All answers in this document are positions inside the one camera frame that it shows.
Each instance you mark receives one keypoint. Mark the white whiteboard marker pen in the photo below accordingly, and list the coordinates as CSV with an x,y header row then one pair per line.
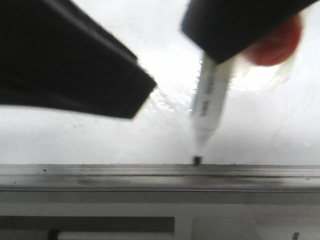
x,y
208,104

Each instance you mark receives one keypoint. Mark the white whiteboard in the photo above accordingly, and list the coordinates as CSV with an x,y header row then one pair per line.
x,y
271,114

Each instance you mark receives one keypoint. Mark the red round magnet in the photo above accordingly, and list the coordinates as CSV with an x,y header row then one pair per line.
x,y
278,45

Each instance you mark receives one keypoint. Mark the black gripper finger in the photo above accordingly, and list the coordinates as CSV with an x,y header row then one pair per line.
x,y
224,28
53,55

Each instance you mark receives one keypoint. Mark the aluminium whiteboard frame rail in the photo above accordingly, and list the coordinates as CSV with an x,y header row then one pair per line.
x,y
159,177

